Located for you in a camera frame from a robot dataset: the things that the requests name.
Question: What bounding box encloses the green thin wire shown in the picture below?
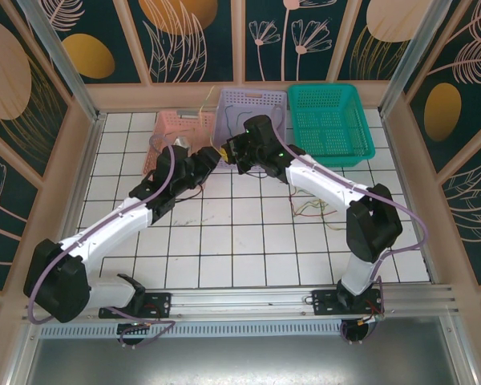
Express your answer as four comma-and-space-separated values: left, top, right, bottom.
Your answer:
235, 107, 258, 130

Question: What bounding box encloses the purple perforated plastic basket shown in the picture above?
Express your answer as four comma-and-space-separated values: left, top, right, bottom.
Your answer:
212, 88, 289, 172

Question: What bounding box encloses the pink perforated plastic basket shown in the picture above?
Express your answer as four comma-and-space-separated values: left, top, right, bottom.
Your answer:
143, 107, 217, 176

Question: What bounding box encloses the yellow thin wire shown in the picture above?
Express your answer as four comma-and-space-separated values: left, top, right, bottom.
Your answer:
198, 85, 218, 148

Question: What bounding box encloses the red thin wire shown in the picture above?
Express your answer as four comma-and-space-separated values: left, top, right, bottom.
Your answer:
289, 187, 306, 217

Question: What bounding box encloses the yellow-green striped thin wire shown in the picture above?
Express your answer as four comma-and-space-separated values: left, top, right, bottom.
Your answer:
296, 197, 346, 232

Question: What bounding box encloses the green mesh plastic basket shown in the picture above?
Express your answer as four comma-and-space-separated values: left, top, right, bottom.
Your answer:
287, 83, 377, 167

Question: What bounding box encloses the small circuit board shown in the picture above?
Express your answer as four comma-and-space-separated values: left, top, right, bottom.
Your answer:
117, 322, 152, 334

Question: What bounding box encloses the brushed metal front plate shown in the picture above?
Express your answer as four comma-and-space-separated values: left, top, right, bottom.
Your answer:
7, 316, 478, 385

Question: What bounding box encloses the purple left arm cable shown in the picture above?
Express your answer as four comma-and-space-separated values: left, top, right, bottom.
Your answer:
26, 134, 176, 348

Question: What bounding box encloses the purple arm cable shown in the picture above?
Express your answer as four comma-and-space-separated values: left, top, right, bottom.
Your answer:
26, 134, 176, 348
270, 106, 432, 346

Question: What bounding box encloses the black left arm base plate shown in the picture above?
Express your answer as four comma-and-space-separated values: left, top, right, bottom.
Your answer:
99, 291, 173, 320

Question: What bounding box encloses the aluminium mounting rail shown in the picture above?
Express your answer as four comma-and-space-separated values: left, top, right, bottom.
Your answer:
22, 283, 460, 322

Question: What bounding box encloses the aluminium frame post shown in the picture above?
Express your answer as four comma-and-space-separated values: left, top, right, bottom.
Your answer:
18, 0, 105, 124
378, 0, 454, 117

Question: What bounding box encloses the slotted grey cable duct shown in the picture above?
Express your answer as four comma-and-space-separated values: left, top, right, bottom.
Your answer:
38, 320, 346, 340

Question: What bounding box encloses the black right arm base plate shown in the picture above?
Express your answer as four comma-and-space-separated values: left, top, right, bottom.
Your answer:
311, 289, 386, 318

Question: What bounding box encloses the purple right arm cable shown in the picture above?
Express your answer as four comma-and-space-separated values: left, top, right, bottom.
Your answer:
270, 106, 432, 346

